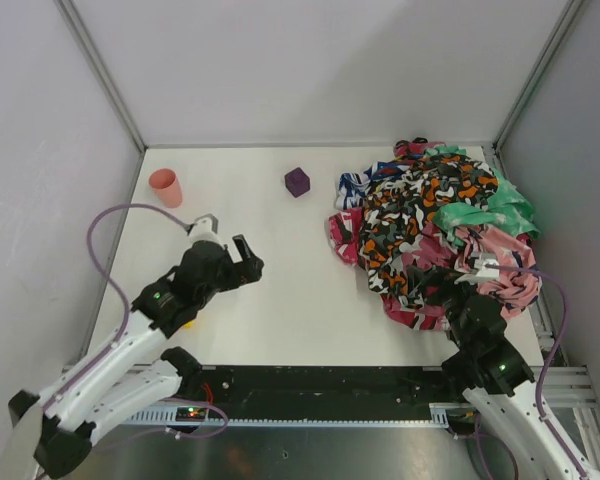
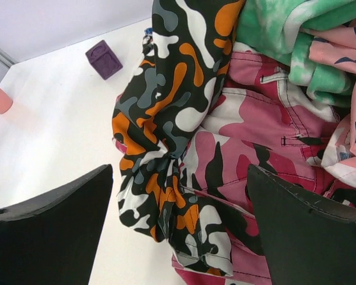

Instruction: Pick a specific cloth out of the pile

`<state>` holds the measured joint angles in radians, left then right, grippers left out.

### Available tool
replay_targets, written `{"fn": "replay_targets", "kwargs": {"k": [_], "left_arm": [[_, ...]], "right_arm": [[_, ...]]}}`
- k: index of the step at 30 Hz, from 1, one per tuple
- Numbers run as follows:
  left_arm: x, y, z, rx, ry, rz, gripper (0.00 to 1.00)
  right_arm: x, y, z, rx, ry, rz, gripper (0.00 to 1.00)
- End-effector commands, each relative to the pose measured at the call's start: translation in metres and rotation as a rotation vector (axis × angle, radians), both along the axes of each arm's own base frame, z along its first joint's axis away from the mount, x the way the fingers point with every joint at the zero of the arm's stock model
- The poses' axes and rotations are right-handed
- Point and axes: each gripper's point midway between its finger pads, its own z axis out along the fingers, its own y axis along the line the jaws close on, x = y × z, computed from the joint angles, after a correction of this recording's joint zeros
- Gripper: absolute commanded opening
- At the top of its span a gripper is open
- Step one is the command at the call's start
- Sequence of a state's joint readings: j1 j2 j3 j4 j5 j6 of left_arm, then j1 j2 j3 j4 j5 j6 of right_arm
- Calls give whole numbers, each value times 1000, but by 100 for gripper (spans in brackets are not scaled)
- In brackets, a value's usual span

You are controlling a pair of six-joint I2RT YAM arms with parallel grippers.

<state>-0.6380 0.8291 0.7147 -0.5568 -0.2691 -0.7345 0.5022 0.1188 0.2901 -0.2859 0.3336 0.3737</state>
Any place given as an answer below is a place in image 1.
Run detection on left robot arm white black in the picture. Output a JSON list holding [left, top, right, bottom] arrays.
[[8, 234, 264, 479]]

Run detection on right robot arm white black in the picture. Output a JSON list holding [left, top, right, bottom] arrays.
[[407, 261, 600, 479]]

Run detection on light pink patterned cloth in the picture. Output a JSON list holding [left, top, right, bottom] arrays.
[[442, 224, 542, 320]]

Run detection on orange black camouflage cloth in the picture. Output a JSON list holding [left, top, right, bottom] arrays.
[[358, 153, 499, 310]]

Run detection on magenta camouflage cloth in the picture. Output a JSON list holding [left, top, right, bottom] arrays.
[[328, 141, 455, 331]]

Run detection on blue white red cloth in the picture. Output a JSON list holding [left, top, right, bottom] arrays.
[[335, 161, 410, 210]]

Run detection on pink plastic cup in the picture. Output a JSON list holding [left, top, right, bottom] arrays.
[[148, 168, 183, 208]]

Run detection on purple cube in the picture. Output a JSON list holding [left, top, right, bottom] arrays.
[[284, 167, 311, 198]]

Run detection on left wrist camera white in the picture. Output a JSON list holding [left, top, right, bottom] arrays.
[[187, 214, 222, 246]]

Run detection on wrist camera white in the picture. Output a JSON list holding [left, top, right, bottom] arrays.
[[187, 214, 222, 246], [465, 253, 499, 283]]

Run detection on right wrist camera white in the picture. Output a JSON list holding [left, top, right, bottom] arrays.
[[465, 253, 499, 283]]

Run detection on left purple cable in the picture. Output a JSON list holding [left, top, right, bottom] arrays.
[[86, 203, 196, 351]]

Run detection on purple cable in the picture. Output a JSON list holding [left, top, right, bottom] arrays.
[[494, 264, 589, 471], [86, 203, 196, 351]]

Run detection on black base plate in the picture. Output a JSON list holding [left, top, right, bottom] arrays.
[[173, 366, 464, 422]]

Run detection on grey slotted cable duct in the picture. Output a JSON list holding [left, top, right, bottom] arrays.
[[122, 403, 473, 431]]

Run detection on aluminium frame rail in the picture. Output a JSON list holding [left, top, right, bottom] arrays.
[[195, 366, 597, 408]]

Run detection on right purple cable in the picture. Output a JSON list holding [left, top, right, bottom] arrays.
[[494, 264, 589, 471]]

